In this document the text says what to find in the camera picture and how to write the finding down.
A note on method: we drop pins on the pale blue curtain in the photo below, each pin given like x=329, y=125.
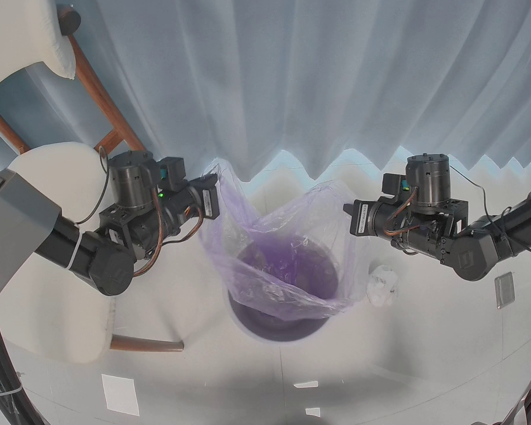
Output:
x=314, y=60

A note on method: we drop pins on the white trash bin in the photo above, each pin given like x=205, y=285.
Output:
x=274, y=331

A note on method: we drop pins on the purple plastic bag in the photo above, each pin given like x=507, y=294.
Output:
x=248, y=255

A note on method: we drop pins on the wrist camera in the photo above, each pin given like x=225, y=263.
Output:
x=172, y=173
x=394, y=185

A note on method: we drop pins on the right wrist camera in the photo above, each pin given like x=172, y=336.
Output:
x=394, y=185

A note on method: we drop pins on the white cushioned wooden chair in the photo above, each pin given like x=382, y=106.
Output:
x=48, y=202

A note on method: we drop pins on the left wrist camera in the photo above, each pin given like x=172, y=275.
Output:
x=172, y=173

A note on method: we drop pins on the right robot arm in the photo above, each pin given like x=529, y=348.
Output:
x=478, y=250

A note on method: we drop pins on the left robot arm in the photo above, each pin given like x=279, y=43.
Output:
x=22, y=219

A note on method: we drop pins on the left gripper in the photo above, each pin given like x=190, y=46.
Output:
x=181, y=208

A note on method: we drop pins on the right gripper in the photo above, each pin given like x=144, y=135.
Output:
x=380, y=219

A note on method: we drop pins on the crumpled clear plastic wrapper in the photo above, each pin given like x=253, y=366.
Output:
x=382, y=287

